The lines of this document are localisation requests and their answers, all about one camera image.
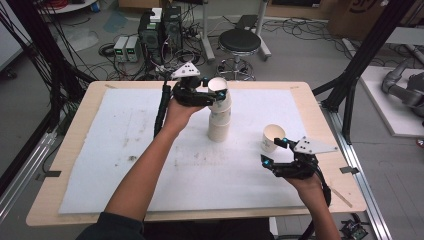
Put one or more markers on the white power strip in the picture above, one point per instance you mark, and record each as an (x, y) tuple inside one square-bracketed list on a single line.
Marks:
[(163, 69)]

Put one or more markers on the black flat foot plate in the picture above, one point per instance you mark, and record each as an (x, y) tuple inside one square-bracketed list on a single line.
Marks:
[(246, 21)]

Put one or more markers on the white platform board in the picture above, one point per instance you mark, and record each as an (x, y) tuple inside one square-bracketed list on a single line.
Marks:
[(386, 113)]

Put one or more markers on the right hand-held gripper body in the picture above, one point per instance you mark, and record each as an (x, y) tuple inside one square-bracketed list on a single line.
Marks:
[(300, 170)]

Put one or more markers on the black round stool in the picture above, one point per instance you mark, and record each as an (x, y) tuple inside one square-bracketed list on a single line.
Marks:
[(239, 41)]

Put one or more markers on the person's right hand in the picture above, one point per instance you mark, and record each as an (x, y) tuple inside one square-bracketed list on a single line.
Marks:
[(308, 186)]

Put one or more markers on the person's dark clothing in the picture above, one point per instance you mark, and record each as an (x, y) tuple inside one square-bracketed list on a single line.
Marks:
[(116, 230)]

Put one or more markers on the small white box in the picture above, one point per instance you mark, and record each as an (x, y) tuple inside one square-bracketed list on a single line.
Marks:
[(156, 15)]

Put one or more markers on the black computer tower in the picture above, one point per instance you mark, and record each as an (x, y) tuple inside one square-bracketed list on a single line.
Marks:
[(150, 40), (173, 28)]

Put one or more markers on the green circuit board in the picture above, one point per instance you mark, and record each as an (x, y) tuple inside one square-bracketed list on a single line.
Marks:
[(355, 230)]

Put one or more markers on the white table mat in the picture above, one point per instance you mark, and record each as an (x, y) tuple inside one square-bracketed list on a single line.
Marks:
[(206, 180)]

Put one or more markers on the black metal frame post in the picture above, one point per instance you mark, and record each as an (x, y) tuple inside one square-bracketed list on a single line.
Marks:
[(43, 50), (363, 53)]

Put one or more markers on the white table leg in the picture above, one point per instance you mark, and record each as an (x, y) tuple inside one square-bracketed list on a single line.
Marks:
[(272, 226)]

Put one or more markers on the black tape piece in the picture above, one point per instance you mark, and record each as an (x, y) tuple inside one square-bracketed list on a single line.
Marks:
[(349, 170), (52, 173)]

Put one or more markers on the white stand leg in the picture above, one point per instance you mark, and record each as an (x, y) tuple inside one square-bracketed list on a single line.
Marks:
[(262, 36), (207, 36)]

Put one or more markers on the thin wooden stick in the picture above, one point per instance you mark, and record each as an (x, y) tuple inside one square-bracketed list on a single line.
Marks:
[(342, 198)]

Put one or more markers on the aluminium rail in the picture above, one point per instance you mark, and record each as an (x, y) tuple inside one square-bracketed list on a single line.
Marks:
[(23, 180), (360, 186)]

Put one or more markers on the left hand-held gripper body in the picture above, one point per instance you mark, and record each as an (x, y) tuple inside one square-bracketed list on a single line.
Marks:
[(188, 95)]

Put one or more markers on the brown cardboard box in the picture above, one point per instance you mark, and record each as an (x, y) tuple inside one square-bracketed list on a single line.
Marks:
[(353, 18)]

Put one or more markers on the person's left hand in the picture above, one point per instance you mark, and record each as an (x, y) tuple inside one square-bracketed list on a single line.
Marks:
[(178, 116)]

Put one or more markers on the white bench power supply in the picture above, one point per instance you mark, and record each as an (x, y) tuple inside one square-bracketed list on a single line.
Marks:
[(133, 49), (120, 48)]

